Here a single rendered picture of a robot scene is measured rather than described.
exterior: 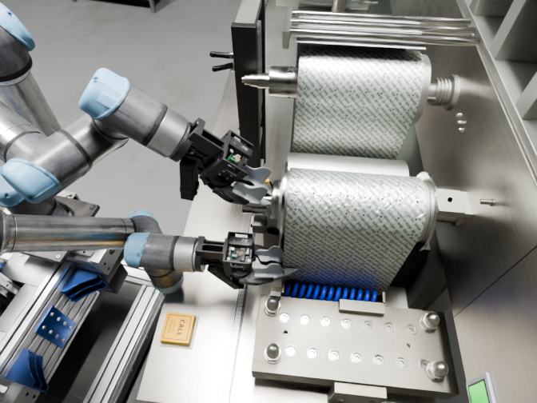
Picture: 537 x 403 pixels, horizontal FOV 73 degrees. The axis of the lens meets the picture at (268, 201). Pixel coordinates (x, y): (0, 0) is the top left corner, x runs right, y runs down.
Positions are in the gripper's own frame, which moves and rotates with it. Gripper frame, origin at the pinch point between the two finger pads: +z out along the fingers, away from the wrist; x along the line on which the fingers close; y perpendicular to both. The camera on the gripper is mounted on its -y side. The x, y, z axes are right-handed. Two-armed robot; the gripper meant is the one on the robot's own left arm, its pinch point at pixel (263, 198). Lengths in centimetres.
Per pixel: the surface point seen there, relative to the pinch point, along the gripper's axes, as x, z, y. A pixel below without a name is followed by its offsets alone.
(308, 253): -7.6, 11.6, 1.0
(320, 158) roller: 11.9, 8.4, 7.0
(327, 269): -7.6, 18.9, -0.7
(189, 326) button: -16.8, 7.2, -34.2
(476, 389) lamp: -29.6, 30.8, 19.3
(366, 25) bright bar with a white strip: 26.1, -1.1, 27.8
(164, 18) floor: 305, -23, -180
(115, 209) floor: 76, 2, -159
